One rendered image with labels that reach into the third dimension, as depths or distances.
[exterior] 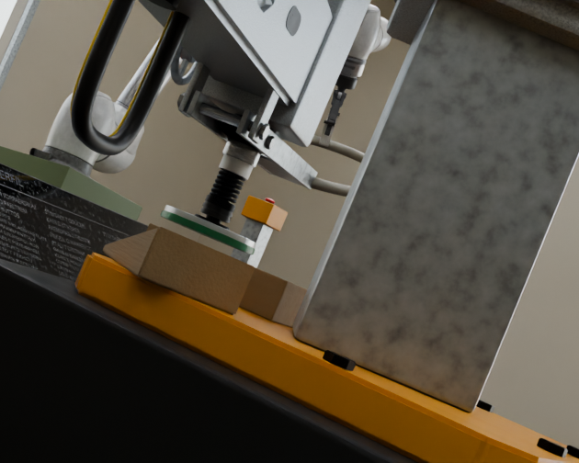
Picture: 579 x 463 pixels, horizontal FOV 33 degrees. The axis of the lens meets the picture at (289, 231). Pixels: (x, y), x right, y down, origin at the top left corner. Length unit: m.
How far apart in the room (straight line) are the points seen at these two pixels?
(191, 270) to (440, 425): 0.28
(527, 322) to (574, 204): 1.06
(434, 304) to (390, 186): 0.12
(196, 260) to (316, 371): 0.17
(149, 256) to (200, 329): 0.08
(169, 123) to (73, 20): 1.57
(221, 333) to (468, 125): 0.32
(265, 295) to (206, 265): 0.25
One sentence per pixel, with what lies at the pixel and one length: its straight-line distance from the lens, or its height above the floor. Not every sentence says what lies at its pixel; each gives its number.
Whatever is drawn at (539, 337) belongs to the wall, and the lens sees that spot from 8.32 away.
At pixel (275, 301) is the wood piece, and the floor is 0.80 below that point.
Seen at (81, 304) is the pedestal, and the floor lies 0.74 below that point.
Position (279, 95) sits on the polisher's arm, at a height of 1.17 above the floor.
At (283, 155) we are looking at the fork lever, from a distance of 2.24.
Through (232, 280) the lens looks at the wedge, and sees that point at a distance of 0.91.
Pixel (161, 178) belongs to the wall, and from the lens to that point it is 9.32.
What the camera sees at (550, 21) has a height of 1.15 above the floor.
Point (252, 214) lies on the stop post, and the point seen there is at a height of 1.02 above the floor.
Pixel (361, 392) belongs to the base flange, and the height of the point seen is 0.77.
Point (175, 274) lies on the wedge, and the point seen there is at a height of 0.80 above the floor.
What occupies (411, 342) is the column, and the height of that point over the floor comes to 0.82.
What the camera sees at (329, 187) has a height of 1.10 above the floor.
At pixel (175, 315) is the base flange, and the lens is 0.89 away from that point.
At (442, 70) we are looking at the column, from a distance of 0.99.
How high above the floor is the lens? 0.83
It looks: 3 degrees up
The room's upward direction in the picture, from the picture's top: 23 degrees clockwise
